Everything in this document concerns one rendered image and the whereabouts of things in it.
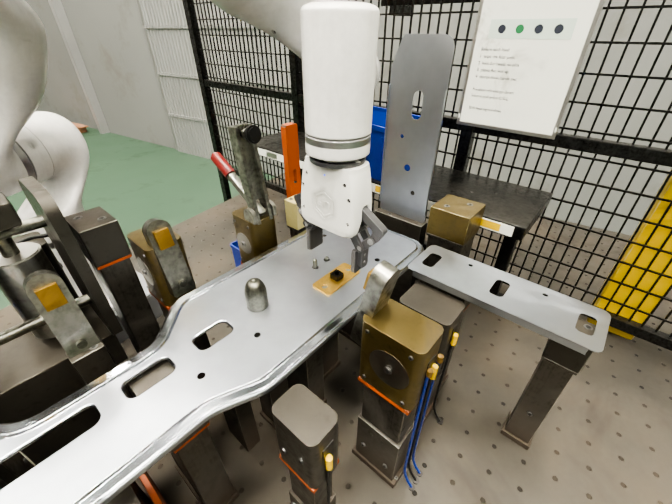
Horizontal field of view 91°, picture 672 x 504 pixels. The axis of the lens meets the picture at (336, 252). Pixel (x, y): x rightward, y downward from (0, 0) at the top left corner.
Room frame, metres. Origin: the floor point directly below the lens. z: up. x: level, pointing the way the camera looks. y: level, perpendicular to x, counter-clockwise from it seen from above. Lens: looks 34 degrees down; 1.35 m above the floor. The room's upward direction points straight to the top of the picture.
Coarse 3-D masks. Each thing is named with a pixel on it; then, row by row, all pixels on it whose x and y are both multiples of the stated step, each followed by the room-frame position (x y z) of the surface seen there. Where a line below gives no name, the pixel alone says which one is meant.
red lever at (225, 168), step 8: (216, 152) 0.63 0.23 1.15; (216, 160) 0.62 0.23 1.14; (224, 160) 0.62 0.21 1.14; (224, 168) 0.61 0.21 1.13; (232, 168) 0.61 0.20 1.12; (232, 176) 0.60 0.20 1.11; (232, 184) 0.59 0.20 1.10; (240, 184) 0.59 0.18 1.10; (240, 192) 0.58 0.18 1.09; (256, 200) 0.57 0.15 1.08; (264, 208) 0.56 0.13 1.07
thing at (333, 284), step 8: (344, 264) 0.47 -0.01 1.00; (336, 272) 0.44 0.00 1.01; (344, 272) 0.44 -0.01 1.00; (352, 272) 0.44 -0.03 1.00; (320, 280) 0.42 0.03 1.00; (328, 280) 0.42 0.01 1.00; (336, 280) 0.42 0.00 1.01; (344, 280) 0.42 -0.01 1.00; (320, 288) 0.40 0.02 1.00; (328, 288) 0.40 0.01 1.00; (336, 288) 0.40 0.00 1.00
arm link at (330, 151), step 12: (312, 144) 0.40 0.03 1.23; (324, 144) 0.39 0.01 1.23; (336, 144) 0.39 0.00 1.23; (348, 144) 0.39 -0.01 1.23; (360, 144) 0.40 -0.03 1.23; (312, 156) 0.40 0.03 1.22; (324, 156) 0.39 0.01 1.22; (336, 156) 0.39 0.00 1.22; (348, 156) 0.39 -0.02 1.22; (360, 156) 0.40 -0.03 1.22
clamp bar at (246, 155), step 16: (240, 128) 0.57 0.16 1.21; (256, 128) 0.55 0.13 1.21; (240, 144) 0.55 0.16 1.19; (256, 144) 0.57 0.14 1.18; (240, 160) 0.55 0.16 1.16; (256, 160) 0.57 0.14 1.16; (240, 176) 0.55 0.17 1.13; (256, 176) 0.57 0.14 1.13; (256, 192) 0.56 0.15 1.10; (256, 208) 0.54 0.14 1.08
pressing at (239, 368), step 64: (256, 256) 0.49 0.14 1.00; (320, 256) 0.50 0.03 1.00; (384, 256) 0.50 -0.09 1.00; (192, 320) 0.34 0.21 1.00; (256, 320) 0.34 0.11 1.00; (320, 320) 0.34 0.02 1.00; (192, 384) 0.23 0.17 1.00; (256, 384) 0.24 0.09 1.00; (0, 448) 0.16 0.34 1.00; (64, 448) 0.16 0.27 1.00; (128, 448) 0.16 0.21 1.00
